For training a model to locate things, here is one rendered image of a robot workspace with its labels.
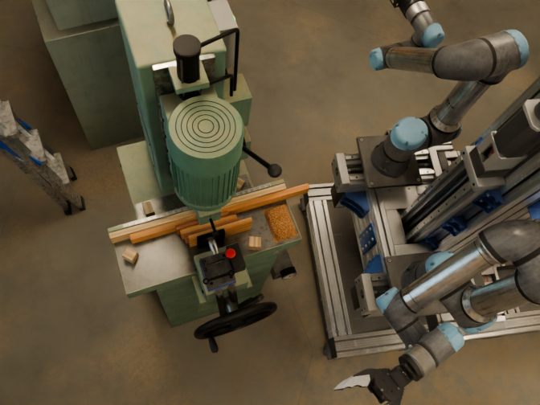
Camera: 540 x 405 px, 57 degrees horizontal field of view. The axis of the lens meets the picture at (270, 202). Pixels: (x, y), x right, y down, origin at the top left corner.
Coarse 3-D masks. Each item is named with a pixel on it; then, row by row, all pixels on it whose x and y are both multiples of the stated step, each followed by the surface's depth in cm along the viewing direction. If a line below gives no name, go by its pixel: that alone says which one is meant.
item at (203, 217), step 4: (220, 208) 153; (196, 212) 153; (200, 212) 150; (204, 212) 150; (208, 212) 150; (212, 212) 150; (216, 212) 150; (220, 212) 151; (200, 216) 149; (204, 216) 150; (208, 216) 150; (212, 216) 152; (216, 216) 153; (220, 216) 154; (200, 220) 151; (204, 220) 152; (208, 220) 154; (216, 220) 156; (200, 224) 155
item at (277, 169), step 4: (244, 140) 153; (244, 144) 153; (244, 148) 143; (248, 152) 139; (252, 152) 137; (252, 156) 135; (256, 156) 133; (256, 160) 132; (260, 160) 129; (264, 164) 125; (268, 164) 124; (272, 164) 120; (276, 164) 120; (268, 168) 119; (272, 168) 119; (276, 168) 119; (280, 168) 119; (268, 172) 119; (272, 172) 119; (276, 172) 119; (280, 172) 119; (272, 176) 119; (276, 176) 119
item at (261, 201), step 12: (276, 192) 170; (288, 192) 170; (300, 192) 172; (240, 204) 166; (252, 204) 167; (264, 204) 171; (192, 216) 163; (156, 228) 160; (168, 228) 160; (132, 240) 158
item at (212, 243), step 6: (204, 234) 155; (210, 234) 155; (222, 234) 157; (198, 240) 154; (204, 240) 156; (210, 240) 158; (216, 240) 161; (222, 240) 163; (198, 246) 160; (204, 246) 162; (210, 246) 158; (216, 246) 158; (216, 252) 157
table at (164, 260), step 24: (240, 216) 169; (264, 216) 170; (144, 240) 162; (168, 240) 163; (240, 240) 166; (264, 240) 167; (288, 240) 168; (120, 264) 158; (144, 264) 159; (168, 264) 160; (192, 264) 160; (144, 288) 156
